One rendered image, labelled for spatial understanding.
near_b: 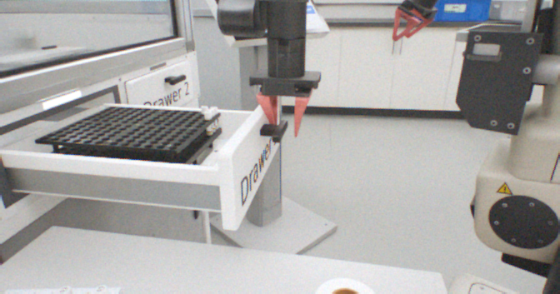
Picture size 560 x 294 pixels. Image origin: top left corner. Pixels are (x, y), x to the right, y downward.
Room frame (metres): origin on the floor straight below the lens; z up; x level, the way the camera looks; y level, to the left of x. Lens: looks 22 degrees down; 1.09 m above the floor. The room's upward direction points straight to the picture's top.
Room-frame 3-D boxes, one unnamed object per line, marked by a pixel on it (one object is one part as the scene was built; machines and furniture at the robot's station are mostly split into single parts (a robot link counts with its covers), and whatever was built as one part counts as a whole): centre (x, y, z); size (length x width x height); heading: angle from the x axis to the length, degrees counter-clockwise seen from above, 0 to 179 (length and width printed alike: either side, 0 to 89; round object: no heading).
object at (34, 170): (0.55, 0.25, 0.86); 0.40 x 0.26 x 0.06; 80
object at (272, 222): (1.51, 0.06, 0.51); 0.50 x 0.45 x 1.02; 44
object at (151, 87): (0.88, 0.30, 0.87); 0.29 x 0.02 x 0.11; 170
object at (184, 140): (0.53, 0.14, 0.90); 0.18 x 0.02 x 0.01; 170
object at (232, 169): (0.51, 0.04, 0.87); 0.29 x 0.02 x 0.11; 170
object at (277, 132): (0.50, 0.01, 0.91); 0.07 x 0.04 x 0.01; 170
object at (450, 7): (3.54, -1.56, 1.01); 0.61 x 0.41 x 0.22; 83
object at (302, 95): (0.53, -0.01, 0.93); 0.07 x 0.07 x 0.09; 80
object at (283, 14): (0.53, 0.00, 1.07); 0.07 x 0.06 x 0.07; 70
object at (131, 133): (0.54, 0.24, 0.87); 0.22 x 0.18 x 0.06; 80
